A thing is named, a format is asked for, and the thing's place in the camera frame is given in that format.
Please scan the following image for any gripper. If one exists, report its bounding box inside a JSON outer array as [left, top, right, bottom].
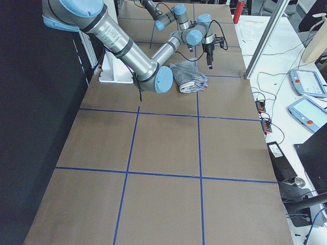
[[187, 44, 193, 52], [203, 42, 215, 69]]

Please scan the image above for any blue white striped shirt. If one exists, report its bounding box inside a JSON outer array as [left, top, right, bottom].
[[169, 60, 208, 93]]

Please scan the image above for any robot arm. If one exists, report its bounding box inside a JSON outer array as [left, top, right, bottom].
[[140, 1, 193, 59], [42, 1, 216, 93]]

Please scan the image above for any clear plastic bag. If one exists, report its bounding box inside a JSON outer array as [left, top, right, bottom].
[[238, 20, 266, 41]]

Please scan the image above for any red cylinder tube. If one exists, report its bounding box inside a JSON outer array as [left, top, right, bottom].
[[233, 0, 245, 24]]

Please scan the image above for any orange black terminal strip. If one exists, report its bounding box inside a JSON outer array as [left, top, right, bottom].
[[255, 100, 272, 135]]

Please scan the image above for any upper teach pendant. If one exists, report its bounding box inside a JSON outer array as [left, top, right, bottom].
[[290, 69, 326, 99]]

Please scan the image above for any teach pendant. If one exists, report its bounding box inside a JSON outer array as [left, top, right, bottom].
[[290, 69, 326, 99], [288, 97, 326, 133]]

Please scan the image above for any wooden chair back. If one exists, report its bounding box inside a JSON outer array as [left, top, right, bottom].
[[302, 13, 326, 62]]

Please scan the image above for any lower teach pendant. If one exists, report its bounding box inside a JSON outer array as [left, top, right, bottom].
[[288, 97, 326, 133]]

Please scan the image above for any black box device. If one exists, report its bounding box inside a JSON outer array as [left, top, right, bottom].
[[267, 141, 297, 182]]

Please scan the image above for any black monitor stand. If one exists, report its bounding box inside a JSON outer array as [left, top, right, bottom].
[[279, 125, 326, 227]]

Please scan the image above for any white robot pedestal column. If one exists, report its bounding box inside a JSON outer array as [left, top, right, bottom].
[[99, 51, 133, 84]]

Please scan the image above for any aluminium frame post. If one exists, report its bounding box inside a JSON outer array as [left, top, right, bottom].
[[244, 0, 289, 80]]

